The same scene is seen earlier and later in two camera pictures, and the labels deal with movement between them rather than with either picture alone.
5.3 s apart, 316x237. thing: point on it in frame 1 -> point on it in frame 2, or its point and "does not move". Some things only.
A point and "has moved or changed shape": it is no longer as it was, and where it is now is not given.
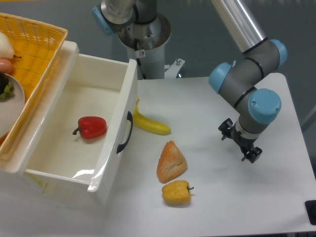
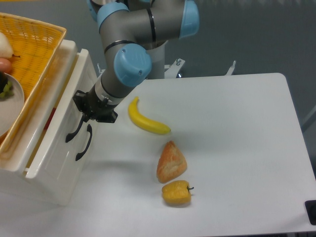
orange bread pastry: x=172 y=163 does not move
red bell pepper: x=91 y=127 -> x=49 y=118
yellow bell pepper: x=177 y=192 does not move
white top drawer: x=86 y=139 has moved or changed shape
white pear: x=7 y=51 does not move
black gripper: x=244 y=142 -> x=92 y=107
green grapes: x=8 y=92 does not move
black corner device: x=310 y=207 does not move
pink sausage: x=6 y=65 does not move
